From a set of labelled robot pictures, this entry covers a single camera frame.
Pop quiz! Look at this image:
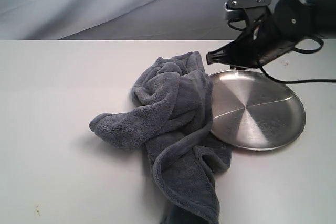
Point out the white backdrop sheet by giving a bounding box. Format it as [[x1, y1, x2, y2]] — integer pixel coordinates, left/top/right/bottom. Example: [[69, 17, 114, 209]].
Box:
[[0, 0, 336, 40]]

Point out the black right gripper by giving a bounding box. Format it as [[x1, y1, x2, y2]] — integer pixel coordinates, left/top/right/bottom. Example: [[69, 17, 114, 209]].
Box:
[[206, 0, 313, 68]]

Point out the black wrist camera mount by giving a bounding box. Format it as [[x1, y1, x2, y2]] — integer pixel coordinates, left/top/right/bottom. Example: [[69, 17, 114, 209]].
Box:
[[224, 0, 271, 22]]

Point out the round steel plate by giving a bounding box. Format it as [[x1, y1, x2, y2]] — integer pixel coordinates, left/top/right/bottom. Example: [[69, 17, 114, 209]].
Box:
[[211, 70, 306, 151]]

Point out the grey fleece towel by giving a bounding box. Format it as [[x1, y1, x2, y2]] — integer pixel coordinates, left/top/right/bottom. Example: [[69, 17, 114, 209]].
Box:
[[89, 51, 232, 223]]

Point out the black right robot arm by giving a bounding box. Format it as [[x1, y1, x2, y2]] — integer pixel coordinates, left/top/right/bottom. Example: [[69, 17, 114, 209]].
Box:
[[206, 0, 335, 69]]

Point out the black cable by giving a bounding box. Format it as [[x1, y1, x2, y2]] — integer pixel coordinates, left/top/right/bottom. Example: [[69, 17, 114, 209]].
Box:
[[227, 0, 336, 83]]

